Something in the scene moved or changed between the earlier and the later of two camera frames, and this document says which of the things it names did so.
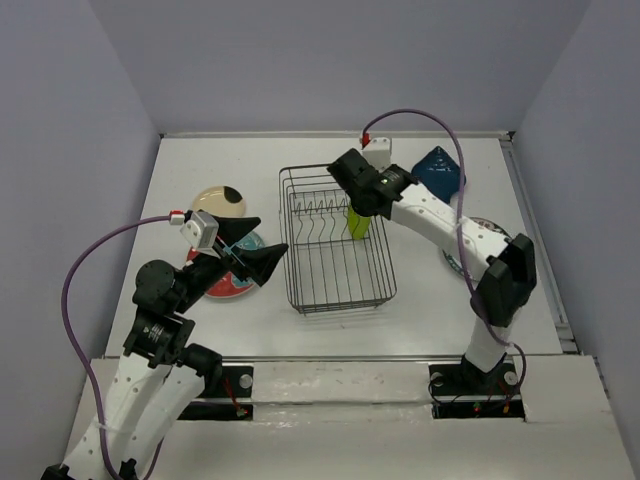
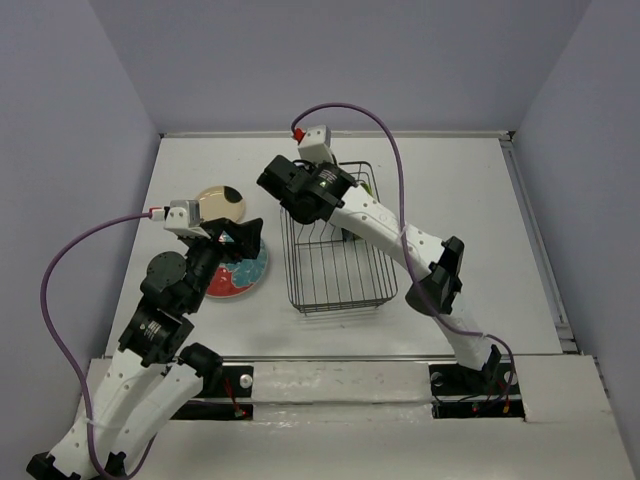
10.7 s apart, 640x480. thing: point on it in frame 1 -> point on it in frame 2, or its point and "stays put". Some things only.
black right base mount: (464, 390) stays put
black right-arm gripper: (385, 168) -> (309, 166)
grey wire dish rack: (328, 269) stays put
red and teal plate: (232, 284) stays put
